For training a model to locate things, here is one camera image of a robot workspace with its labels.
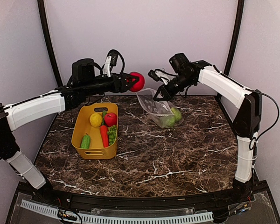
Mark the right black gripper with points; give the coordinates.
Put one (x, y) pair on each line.
(168, 94)

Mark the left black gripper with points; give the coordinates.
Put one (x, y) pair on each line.
(122, 86)

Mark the red tomato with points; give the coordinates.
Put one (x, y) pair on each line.
(140, 84)

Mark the clear zip top bag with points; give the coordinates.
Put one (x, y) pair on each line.
(155, 109)

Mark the green cabbage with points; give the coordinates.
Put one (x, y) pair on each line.
(177, 114)
(168, 121)

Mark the yellow plastic basket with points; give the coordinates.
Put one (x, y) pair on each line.
(83, 127)

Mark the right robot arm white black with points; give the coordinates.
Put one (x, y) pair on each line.
(246, 124)

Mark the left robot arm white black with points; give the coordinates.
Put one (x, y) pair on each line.
(87, 79)

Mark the red apple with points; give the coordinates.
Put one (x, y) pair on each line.
(110, 119)

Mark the yellow lemon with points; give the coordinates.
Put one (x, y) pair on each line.
(96, 120)

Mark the green grapes bunch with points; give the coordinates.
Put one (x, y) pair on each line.
(112, 132)

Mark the orange carrot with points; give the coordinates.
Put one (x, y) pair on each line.
(104, 135)

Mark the green cucumber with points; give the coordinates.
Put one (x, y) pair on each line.
(86, 141)

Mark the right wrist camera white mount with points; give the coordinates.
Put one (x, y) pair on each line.
(160, 75)

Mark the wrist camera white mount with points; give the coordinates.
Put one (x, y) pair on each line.
(160, 75)
(110, 61)

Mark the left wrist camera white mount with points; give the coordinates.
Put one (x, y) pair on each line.
(110, 61)

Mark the left black frame post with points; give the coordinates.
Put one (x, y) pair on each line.
(48, 42)

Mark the black front rail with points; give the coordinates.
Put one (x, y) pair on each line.
(82, 202)

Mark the white slotted cable duct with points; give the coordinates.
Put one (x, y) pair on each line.
(105, 216)

